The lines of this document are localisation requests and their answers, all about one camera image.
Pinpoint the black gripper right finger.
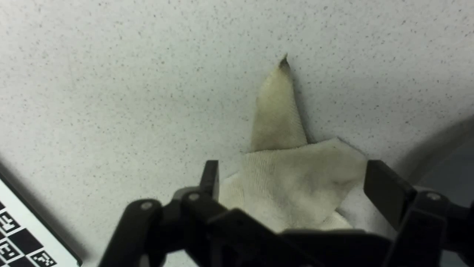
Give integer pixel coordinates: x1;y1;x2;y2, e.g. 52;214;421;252
363;159;474;267

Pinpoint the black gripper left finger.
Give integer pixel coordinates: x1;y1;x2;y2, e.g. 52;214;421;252
97;159;279;267

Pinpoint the beige cloth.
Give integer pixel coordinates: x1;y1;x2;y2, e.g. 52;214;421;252
223;52;371;235

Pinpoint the dark green round plate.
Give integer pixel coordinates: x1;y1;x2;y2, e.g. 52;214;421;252
400;114;474;209

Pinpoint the black white calibration checkerboard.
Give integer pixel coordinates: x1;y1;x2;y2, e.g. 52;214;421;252
0;177;85;267

